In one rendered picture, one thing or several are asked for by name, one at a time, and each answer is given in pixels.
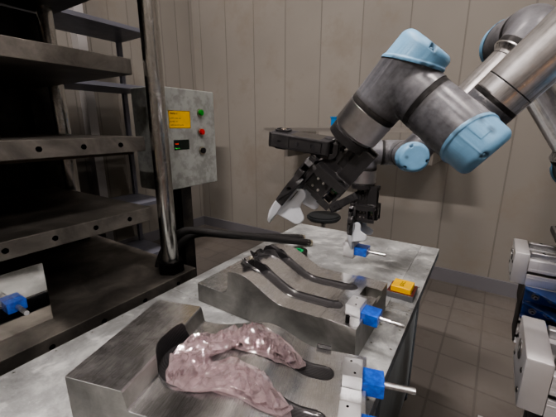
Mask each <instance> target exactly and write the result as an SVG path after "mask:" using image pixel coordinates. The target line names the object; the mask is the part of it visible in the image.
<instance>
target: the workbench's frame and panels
mask: <svg viewBox="0 0 556 417"><path fill-rule="evenodd" d="M438 257H439V253H438V255H437V256H436V258H435V261H434V264H433V266H432V268H431V270H430V273H429V276H428V278H427V280H426V282H425V284H424V288H423V289H422V291H421V294H420V296H419V299H418V301H417V303H416V306H415V308H414V311H413V313H412V315H411V317H410V321H409V322H408V324H407V327H406V329H405V332H404V334H403V336H402V339H401V340H400V344H399V346H398V348H397V350H396V352H395V356H394V357H393V360H392V362H391V365H390V367H389V369H388V372H387V373H386V377H385V382H390V383H394V384H398V385H403V386H410V375H411V368H412V362H413V354H414V347H415V335H416V328H417V321H418V314H419V302H420V300H421V297H422V295H423V293H424V290H425V287H426V285H427V283H428V281H429V278H430V276H431V273H432V271H433V268H434V265H435V263H436V261H437V259H438ZM407 395H408V394H407V393H403V392H399V391H391V390H387V389H385V394H384V399H383V400H382V399H377V398H376V400H375V402H374V405H373V406H372V408H371V412H370V414H369V415H372V416H376V417H399V415H400V411H401V408H402V405H403V402H404V400H407Z"/></svg>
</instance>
